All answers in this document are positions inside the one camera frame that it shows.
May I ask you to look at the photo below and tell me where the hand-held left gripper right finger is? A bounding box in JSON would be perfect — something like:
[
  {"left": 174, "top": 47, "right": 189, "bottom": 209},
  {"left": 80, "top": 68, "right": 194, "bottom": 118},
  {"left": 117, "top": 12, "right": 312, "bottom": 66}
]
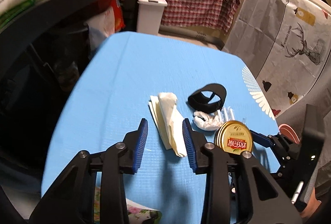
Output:
[{"left": 182, "top": 119, "right": 303, "bottom": 224}]

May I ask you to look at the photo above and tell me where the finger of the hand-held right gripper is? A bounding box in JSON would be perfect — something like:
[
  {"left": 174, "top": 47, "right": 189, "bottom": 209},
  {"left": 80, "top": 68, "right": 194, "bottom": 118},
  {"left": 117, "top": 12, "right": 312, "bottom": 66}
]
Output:
[{"left": 249, "top": 129, "right": 285, "bottom": 155}]

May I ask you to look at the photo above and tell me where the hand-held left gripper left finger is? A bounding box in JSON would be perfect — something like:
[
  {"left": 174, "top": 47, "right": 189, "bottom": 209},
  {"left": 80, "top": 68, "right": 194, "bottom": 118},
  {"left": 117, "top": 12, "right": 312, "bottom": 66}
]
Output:
[{"left": 28, "top": 118, "right": 149, "bottom": 224}]

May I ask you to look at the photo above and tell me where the pink plastic bin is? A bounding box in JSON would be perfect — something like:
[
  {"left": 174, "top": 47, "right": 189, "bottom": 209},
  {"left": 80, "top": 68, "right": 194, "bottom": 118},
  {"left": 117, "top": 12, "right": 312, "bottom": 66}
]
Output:
[{"left": 279, "top": 123, "right": 301, "bottom": 145}]

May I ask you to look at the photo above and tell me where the gold round tin lid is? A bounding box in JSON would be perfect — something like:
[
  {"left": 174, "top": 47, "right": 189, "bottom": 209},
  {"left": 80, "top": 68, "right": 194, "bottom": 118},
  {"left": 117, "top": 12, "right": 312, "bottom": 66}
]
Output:
[{"left": 214, "top": 121, "right": 254, "bottom": 155}]

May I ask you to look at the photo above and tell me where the cream paper napkin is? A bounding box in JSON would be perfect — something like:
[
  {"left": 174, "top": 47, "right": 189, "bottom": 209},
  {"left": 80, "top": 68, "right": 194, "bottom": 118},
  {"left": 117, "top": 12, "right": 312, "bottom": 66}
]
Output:
[{"left": 148, "top": 92, "right": 187, "bottom": 158}]

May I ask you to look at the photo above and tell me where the person's right hand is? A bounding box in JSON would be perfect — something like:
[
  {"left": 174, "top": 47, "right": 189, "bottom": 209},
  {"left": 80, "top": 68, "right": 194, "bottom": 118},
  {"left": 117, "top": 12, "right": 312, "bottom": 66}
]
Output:
[{"left": 300, "top": 189, "right": 324, "bottom": 220}]

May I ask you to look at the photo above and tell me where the white crumpled tissue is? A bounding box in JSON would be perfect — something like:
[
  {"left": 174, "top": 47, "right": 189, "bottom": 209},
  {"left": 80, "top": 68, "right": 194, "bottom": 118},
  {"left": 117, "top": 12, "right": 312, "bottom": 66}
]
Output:
[{"left": 193, "top": 110, "right": 223, "bottom": 132}]

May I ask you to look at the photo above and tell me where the clear plastic wrapper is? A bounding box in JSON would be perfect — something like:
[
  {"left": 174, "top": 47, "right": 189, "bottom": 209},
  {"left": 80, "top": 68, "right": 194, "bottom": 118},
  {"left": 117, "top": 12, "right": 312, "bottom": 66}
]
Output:
[{"left": 218, "top": 106, "right": 235, "bottom": 122}]

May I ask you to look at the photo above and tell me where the green floral packet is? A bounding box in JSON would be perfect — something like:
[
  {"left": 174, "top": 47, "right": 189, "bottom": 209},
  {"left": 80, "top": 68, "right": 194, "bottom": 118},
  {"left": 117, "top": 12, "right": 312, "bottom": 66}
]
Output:
[{"left": 94, "top": 186, "right": 163, "bottom": 224}]

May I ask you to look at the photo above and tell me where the blue printed tablecloth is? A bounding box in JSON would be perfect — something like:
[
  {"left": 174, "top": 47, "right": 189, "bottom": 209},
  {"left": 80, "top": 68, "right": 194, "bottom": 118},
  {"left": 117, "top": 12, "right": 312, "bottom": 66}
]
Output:
[{"left": 41, "top": 31, "right": 276, "bottom": 224}]

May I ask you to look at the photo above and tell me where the white deer print cloth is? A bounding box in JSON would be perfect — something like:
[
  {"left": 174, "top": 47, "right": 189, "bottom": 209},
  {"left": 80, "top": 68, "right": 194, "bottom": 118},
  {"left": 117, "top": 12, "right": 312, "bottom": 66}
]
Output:
[{"left": 255, "top": 0, "right": 331, "bottom": 117}]

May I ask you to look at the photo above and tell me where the white plastic bag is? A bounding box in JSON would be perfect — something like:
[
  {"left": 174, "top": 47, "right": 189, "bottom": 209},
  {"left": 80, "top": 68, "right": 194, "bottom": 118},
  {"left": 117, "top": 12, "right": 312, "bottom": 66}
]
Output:
[{"left": 86, "top": 7, "right": 115, "bottom": 42}]

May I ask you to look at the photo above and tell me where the white pedal bin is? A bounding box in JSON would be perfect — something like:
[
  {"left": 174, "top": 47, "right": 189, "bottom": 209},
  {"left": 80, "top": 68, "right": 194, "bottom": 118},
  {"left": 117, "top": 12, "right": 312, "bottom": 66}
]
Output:
[{"left": 137, "top": 0, "right": 168, "bottom": 35}]

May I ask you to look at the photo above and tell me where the orange plastic bag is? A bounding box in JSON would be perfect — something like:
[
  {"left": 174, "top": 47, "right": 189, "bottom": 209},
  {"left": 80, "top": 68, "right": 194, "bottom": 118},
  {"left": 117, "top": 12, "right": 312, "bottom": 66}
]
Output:
[{"left": 103, "top": 0, "right": 126, "bottom": 33}]

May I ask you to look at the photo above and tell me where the black strap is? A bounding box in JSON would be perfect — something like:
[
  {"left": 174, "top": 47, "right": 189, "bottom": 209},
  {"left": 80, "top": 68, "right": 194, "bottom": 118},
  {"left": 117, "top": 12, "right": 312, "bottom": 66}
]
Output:
[{"left": 187, "top": 83, "right": 228, "bottom": 113}]

